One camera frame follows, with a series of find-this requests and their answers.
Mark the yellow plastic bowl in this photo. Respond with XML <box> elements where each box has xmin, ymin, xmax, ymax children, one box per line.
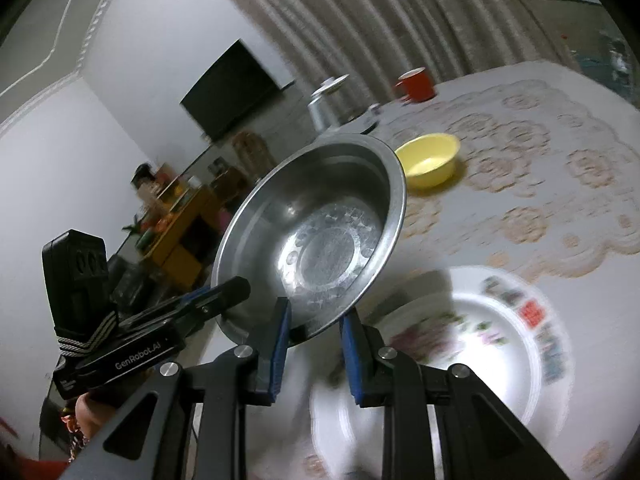
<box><xmin>395</xmin><ymin>133</ymin><xmax>460</xmax><ymax>191</ymax></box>

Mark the black wall television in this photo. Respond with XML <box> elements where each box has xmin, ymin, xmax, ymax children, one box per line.
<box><xmin>180</xmin><ymin>39</ymin><xmax>288</xmax><ymax>142</ymax></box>

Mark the wooden sideboard cabinet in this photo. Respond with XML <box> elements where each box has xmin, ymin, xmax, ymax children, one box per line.
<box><xmin>125</xmin><ymin>162</ymin><xmax>231</xmax><ymax>290</ymax></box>

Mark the lace patterned tablecloth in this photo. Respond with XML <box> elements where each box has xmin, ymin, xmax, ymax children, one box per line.
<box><xmin>380</xmin><ymin>77</ymin><xmax>640</xmax><ymax>281</ymax></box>

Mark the large white patterned plate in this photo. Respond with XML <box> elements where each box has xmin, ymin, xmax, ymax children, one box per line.
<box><xmin>308</xmin><ymin>264</ymin><xmax>574</xmax><ymax>480</ymax></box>

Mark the wooden chair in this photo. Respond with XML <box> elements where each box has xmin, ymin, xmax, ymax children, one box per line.
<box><xmin>231</xmin><ymin>131</ymin><xmax>277</xmax><ymax>180</ymax></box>

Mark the stainless steel bowl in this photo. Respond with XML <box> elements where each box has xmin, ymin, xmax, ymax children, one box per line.
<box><xmin>210</xmin><ymin>136</ymin><xmax>407</xmax><ymax>346</ymax></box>

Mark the white electric kettle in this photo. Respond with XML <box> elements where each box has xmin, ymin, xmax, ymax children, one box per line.
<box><xmin>308</xmin><ymin>74</ymin><xmax>378</xmax><ymax>136</ymax></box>

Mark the person left hand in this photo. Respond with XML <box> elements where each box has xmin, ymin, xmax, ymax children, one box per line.
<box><xmin>75</xmin><ymin>392</ymin><xmax>116</xmax><ymax>440</ymax></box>

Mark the white oval floral dish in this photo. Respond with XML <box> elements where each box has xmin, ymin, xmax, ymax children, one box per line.
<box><xmin>376</xmin><ymin>304</ymin><xmax>512</xmax><ymax>370</ymax></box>

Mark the red mug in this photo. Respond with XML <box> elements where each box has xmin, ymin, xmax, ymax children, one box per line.
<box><xmin>395</xmin><ymin>67</ymin><xmax>436</xmax><ymax>103</ymax></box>

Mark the beige curtain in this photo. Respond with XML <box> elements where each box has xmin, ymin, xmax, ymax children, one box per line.
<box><xmin>231</xmin><ymin>0</ymin><xmax>576</xmax><ymax>104</ymax></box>

